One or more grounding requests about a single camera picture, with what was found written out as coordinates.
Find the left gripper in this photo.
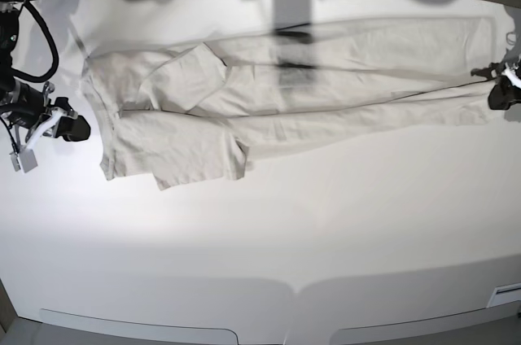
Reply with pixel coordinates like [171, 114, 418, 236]
[471, 59, 520, 111]

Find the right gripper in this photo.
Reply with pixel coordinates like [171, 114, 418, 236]
[1, 80, 91, 155]

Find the beige T-shirt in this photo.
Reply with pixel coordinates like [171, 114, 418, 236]
[81, 17, 497, 190]

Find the white label sticker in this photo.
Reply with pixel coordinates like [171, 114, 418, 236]
[487, 283, 521, 308]

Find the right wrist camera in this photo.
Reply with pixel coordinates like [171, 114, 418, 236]
[10, 150, 38, 173]

